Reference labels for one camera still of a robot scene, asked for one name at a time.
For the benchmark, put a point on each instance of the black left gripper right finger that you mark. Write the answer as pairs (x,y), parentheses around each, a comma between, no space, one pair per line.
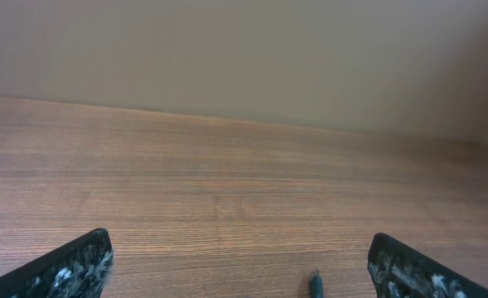
(399,271)

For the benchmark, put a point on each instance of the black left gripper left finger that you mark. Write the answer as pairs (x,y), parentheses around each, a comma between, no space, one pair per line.
(80,268)

